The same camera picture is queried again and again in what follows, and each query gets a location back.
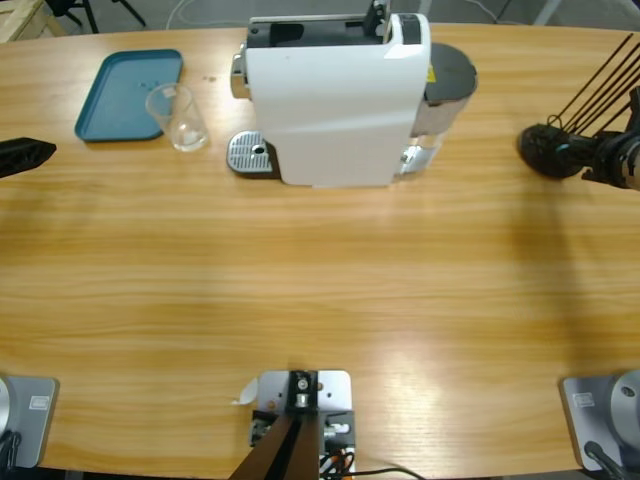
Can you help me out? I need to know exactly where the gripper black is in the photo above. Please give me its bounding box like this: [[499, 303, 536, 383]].
[[552, 130, 640, 192]]

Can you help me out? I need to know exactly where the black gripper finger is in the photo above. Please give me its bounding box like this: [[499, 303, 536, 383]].
[[0, 137, 57, 180]]

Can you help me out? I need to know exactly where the clear glass cup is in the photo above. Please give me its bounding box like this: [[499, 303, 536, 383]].
[[144, 82, 210, 153]]

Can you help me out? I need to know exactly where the white coffee machine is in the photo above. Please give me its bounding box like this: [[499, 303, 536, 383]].
[[228, 0, 432, 190]]

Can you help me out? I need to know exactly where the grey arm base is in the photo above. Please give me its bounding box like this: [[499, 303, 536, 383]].
[[0, 375, 60, 470], [558, 368, 640, 472]]

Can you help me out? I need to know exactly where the black capsule holder with rods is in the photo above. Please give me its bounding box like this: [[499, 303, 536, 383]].
[[517, 32, 640, 180]]

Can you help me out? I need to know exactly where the teal plastic tray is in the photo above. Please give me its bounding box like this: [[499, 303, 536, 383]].
[[73, 48, 185, 144]]

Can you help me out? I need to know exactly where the wooden crate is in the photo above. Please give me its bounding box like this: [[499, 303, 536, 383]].
[[0, 0, 69, 45]]

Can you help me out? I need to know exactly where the black chair base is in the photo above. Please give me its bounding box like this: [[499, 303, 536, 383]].
[[47, 0, 149, 35]]

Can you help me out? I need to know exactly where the white paper tag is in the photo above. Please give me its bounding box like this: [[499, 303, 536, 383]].
[[229, 377, 260, 406]]

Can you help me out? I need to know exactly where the white metal frame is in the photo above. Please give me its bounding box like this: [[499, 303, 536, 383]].
[[537, 0, 566, 25]]

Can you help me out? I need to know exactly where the black base cable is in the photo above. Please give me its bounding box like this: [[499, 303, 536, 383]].
[[0, 429, 24, 469], [583, 439, 626, 480]]

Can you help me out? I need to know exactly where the black mount cable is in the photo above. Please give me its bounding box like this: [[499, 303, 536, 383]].
[[349, 466, 426, 480]]

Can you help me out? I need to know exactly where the orange wire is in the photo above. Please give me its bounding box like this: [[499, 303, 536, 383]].
[[322, 447, 354, 474]]

